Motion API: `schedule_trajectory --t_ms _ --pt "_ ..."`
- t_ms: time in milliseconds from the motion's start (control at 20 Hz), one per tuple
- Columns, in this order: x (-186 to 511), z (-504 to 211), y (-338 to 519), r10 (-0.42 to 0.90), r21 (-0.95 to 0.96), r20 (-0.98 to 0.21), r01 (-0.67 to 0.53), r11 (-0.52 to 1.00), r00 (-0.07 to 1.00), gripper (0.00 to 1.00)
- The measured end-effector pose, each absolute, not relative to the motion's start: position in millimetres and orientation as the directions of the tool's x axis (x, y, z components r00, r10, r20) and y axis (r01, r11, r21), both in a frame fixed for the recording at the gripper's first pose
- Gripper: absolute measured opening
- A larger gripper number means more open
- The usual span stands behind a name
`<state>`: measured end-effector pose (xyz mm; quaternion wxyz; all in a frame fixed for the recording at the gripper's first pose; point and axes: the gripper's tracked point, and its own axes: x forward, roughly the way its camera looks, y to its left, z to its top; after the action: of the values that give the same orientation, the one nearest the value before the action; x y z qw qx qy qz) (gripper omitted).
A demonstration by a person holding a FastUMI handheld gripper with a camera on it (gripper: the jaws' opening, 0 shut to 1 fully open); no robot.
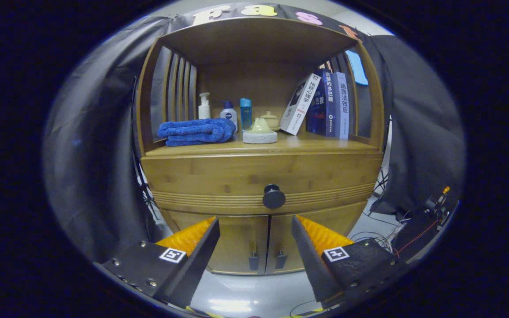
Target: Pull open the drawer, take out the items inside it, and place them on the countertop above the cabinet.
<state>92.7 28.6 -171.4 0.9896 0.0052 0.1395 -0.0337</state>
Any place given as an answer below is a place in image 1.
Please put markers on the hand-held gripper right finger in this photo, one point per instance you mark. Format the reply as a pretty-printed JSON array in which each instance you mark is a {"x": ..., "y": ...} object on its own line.
[{"x": 311, "y": 260}]

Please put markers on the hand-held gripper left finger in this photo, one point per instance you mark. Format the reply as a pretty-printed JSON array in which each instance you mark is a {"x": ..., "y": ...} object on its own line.
[{"x": 200, "y": 265}]

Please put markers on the black drawer knob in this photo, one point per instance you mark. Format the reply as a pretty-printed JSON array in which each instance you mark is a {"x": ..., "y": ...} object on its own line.
[{"x": 274, "y": 197}]

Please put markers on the wooden drawer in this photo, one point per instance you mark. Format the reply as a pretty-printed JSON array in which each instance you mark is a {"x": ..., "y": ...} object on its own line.
[{"x": 214, "y": 176}]

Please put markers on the wooden countertop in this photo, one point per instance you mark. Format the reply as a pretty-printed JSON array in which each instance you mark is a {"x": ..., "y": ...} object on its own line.
[{"x": 316, "y": 142}]

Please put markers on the wooden cabinet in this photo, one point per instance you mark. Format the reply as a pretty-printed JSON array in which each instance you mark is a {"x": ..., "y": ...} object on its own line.
[{"x": 254, "y": 84}]

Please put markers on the black tripod stand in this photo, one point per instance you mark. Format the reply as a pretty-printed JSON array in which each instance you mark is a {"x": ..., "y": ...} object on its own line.
[{"x": 146, "y": 194}]

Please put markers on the blue folded towel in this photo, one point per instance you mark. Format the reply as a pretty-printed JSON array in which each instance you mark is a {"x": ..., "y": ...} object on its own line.
[{"x": 195, "y": 131}]

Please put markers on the beige lidded teacup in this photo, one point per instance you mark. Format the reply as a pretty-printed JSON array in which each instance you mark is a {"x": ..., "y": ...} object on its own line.
[{"x": 272, "y": 120}]

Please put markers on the white bottle with blue cap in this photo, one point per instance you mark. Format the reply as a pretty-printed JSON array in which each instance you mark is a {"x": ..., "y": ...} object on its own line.
[{"x": 229, "y": 114}]

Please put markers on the white book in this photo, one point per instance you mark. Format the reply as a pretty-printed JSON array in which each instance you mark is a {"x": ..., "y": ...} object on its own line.
[{"x": 301, "y": 106}]

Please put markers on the dark blue book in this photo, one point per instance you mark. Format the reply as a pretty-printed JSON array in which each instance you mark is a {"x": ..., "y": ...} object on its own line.
[{"x": 325, "y": 106}]

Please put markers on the white pump bottle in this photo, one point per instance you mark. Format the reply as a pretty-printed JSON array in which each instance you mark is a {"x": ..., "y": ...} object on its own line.
[{"x": 204, "y": 108}]

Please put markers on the clear blue bottle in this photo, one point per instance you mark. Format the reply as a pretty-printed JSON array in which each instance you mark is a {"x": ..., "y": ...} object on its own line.
[{"x": 245, "y": 114}]

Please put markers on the pale blue book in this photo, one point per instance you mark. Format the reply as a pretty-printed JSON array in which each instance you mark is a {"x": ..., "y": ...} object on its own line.
[{"x": 343, "y": 106}]

